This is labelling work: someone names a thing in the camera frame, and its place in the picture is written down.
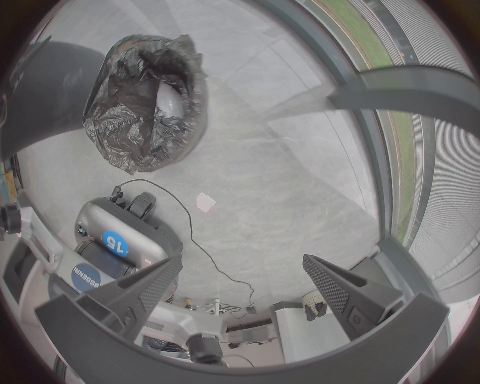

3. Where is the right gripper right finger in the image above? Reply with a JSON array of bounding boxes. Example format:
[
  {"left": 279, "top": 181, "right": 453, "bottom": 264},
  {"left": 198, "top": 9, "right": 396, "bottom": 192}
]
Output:
[{"left": 301, "top": 253, "right": 406, "bottom": 342}]

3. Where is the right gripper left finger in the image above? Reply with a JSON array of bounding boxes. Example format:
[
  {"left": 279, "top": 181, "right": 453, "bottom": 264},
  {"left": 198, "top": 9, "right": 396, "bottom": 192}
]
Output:
[{"left": 76, "top": 255, "right": 184, "bottom": 341}]

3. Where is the black plastic bag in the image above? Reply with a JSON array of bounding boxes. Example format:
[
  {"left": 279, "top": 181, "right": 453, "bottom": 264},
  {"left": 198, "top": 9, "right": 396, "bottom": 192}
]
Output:
[{"left": 82, "top": 34, "right": 208, "bottom": 176}]

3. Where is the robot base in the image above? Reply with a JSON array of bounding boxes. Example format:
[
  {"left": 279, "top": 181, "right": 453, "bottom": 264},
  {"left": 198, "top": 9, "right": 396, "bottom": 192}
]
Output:
[{"left": 47, "top": 191, "right": 229, "bottom": 370}]

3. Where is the window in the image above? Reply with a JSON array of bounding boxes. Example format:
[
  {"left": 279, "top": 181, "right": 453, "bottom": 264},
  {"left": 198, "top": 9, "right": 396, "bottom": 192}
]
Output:
[{"left": 259, "top": 0, "right": 480, "bottom": 304}]

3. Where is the black cable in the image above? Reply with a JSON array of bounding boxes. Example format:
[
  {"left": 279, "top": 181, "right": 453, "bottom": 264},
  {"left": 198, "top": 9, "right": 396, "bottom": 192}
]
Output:
[{"left": 110, "top": 179, "right": 257, "bottom": 314}]

